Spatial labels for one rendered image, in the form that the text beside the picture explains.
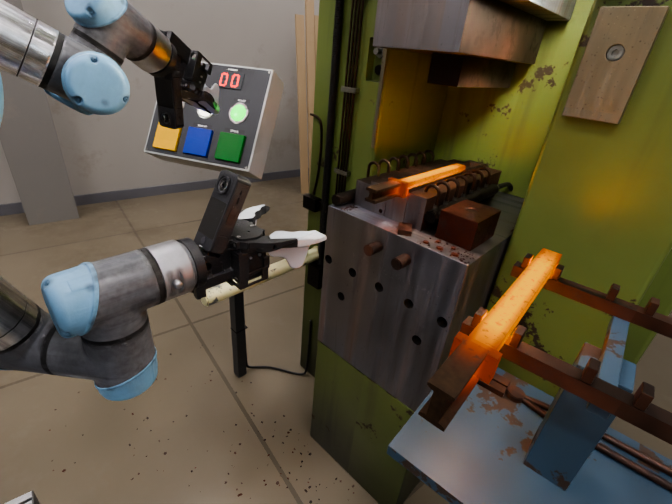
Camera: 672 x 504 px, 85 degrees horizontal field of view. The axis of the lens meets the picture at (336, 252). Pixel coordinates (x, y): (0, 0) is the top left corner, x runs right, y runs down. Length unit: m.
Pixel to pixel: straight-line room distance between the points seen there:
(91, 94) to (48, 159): 2.65
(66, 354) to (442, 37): 0.77
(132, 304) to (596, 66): 0.80
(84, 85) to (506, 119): 1.04
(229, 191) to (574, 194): 0.65
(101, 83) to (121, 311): 0.29
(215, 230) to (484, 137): 0.95
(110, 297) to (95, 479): 1.13
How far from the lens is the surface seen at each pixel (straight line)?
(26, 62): 0.61
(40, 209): 3.34
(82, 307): 0.48
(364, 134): 1.08
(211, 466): 1.48
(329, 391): 1.25
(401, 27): 0.85
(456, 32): 0.79
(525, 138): 1.23
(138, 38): 0.77
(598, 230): 0.87
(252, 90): 1.08
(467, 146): 1.29
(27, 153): 3.23
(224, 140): 1.06
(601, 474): 0.77
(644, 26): 0.82
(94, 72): 0.60
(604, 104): 0.82
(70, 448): 1.67
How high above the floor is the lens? 1.25
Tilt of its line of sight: 28 degrees down
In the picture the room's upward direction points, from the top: 6 degrees clockwise
